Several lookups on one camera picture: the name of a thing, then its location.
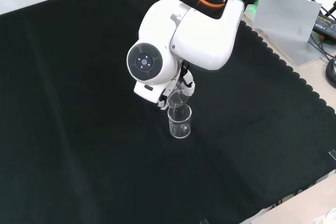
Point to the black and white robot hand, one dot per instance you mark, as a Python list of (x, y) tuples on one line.
[(149, 93)]

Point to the clear glass beaker with water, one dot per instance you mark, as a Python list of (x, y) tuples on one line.
[(177, 99)]

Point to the black table cloth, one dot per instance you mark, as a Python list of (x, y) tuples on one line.
[(78, 116)]

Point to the pale grey board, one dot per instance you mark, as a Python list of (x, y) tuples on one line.
[(286, 16)]

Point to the black power adapter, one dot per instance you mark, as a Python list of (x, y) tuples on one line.
[(325, 24)]

